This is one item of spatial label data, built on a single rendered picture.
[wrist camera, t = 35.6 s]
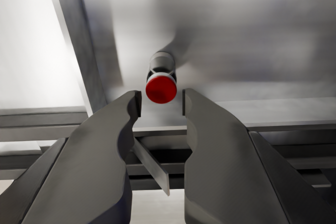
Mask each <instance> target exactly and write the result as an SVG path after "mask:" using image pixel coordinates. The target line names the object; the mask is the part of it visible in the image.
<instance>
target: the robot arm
mask: <svg viewBox="0 0 336 224"><path fill-rule="evenodd" d="M141 111H142V92H141V91H138V90H130V91H128V92H126V93H124V94H123V95H121V96H120V97H118V98H117V99H115V100H114V101H112V102H111V103H109V104H107V105H106V106H104V107H103V108H101V109H100V110H98V111H97V112H95V113H94V114H93V115H91V116H90V117H89V118H87V119H86V120H85V121H84V122H83V123H82V124H80V125H79V126H78V127H77V128H76V129H75V130H74V131H73V132H72V133H71V134H70V135H69V136H68V137H64V138H59V139H58V140H57V141H56V142H55V143H54V144H53V145H52V146H51V147H50V148H48V149H47V150H46V151H45V152H44V153H43V154H42V155H41V156H40V157H39V158H38V159H37V160H36V161H35V162H34V163H33V164H32V165H31V166H30V167H29V168H28V169H27V170H26V171H25V172H24V173H22V174H21V175H20V176H19V177H18V178H17V179H16V180H15V181H14V182H13V183H12V184H11V185H10V186H9V187H8V188H7V189H6V190H5V191H4V192H3V193H2V194H1V195H0V224H130V221H131V212H132V199H133V192H132V188H131V183H130V179H129V175H128V170H127V166H126V163H125V160H126V157H127V155H128V153H129V151H130V150H131V148H132V147H133V146H134V144H135V140H134V134H133V125H134V123H135V122H136V121H137V120H138V118H140V117H141ZM182 115H183V116H185V117H186V119H187V144H188V145H189V147H190V148H191V150H192V154H191V155H190V157H189V158H188V159H187V160H186V162H185V165H184V220H185V223H186V224H336V211H335V210H334V209H333V208H332V207H331V206H330V204H329V203H328V202H327V201H326V200H325V199H324V198H323V197H322V196H321V194H320V193H319V192H318V191H317V190H316V189H315V188H314V187H313V186H312V185H311V184H310V183H309V182H308V181H307V180H306V179H305V178H304V177H303V176H302V175H301V174H300V173H299V172H298V171H297V170H296V169H295V168H294V167H293V166H292V165H291V164H290V163H289V162H288V161H287V160H286V159H285V158H284V157H283V156H282V155H281V154H280V153H279V152H278V151H277V150H276V149H275V148H274V147H273V146H272V145H271V144H270V143H269V142H268V141H267V140H266V139H265V138H264V137H262V136H261V135H260V134H259V133H258V132H257V131H250V130H249V129H248V128H247V127H246V126H245V125H244V124H243V123H242V122H241V121H240V120H239V119H238V118H236V117H235V116H234V115H233V114H232V113H230V112H229V111H227V110H226V109H224V108H223V107H221V106H220V105H218V104H216V103H215V102H213V101H212V100H210V99H208V98H207V97H205V96H203V95H202V94H200V93H199V92H197V91H195V90H194V89H192V88H186V89H183V90H182Z"/></svg>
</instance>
